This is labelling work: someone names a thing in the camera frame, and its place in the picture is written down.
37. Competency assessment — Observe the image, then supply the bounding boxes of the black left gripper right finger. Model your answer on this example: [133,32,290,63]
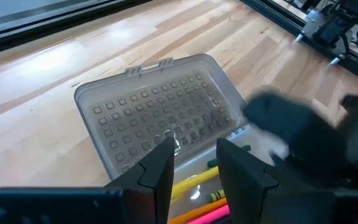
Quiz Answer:
[216,138,358,224]

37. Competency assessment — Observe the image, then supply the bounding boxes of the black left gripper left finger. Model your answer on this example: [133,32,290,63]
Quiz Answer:
[0,136,175,224]

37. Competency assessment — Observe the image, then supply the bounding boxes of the yellow-green crayon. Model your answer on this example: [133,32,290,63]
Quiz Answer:
[206,189,226,203]

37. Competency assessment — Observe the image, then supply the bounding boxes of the pink highlighter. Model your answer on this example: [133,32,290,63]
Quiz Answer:
[186,204,231,224]

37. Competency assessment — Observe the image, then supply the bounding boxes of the yellow highlighter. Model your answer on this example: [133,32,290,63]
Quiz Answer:
[170,166,220,205]

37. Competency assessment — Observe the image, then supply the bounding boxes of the orange pencil with eraser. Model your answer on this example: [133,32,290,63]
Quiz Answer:
[168,197,229,224]

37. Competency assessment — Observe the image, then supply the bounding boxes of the clear plastic supply box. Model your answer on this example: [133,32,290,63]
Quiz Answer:
[74,53,289,224]

